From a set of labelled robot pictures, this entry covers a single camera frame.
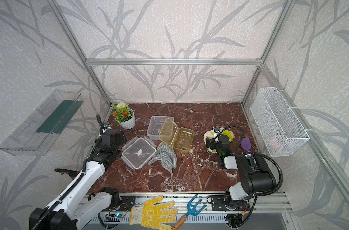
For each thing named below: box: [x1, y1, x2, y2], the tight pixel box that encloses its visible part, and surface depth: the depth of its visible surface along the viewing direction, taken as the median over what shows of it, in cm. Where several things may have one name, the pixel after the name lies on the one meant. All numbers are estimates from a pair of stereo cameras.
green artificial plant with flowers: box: [110, 101, 132, 123], surface depth 96 cm
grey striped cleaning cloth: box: [148, 141, 177, 177], surface depth 87 cm
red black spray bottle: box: [54, 168, 81, 181], surface depth 71 cm
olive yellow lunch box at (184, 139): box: [173, 127, 195, 151], surface depth 100 cm
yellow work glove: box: [129, 195, 178, 230], surface depth 72 cm
